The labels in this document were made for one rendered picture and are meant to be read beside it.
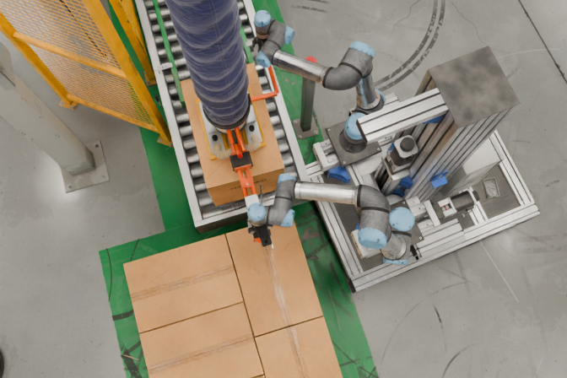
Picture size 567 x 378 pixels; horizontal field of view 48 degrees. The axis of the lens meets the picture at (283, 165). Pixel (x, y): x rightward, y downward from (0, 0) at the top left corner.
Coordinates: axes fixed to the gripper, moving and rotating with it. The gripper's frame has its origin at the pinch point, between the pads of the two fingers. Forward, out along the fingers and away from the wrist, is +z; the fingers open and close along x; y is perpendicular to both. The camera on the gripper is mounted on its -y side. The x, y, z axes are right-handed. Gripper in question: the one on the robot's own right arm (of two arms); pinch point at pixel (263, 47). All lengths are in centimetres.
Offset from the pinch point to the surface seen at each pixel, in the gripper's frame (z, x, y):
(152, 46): 62, -60, -50
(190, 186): 62, -58, 43
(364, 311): 121, 25, 135
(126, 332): 120, -124, 107
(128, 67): 2, -68, -9
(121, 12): 28, -69, -57
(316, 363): 67, -15, 155
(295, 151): 62, 6, 39
